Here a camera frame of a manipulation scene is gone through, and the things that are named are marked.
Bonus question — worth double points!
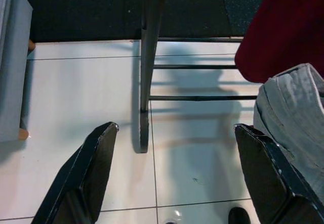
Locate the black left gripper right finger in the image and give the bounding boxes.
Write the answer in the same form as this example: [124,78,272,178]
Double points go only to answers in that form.
[234,123,324,224]

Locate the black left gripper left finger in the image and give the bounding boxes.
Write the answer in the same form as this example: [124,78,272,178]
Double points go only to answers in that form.
[31,121,119,224]

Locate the light blue denim shorts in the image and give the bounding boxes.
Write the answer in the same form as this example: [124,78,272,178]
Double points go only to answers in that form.
[253,62,324,199]

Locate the black robot foot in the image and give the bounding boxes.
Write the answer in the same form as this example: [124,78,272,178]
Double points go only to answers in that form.
[229,207,251,224]

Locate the black metal clothes rack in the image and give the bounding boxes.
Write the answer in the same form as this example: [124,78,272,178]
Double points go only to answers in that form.
[138,0,259,154]

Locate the grey upholstered ottoman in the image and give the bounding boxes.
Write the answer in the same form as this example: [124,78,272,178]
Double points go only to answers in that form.
[0,0,36,143]

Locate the red t-shirt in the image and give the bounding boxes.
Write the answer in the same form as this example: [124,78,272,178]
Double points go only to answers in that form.
[234,0,324,83]

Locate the black floor carpet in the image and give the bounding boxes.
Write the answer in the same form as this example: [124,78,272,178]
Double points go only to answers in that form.
[15,0,271,43]

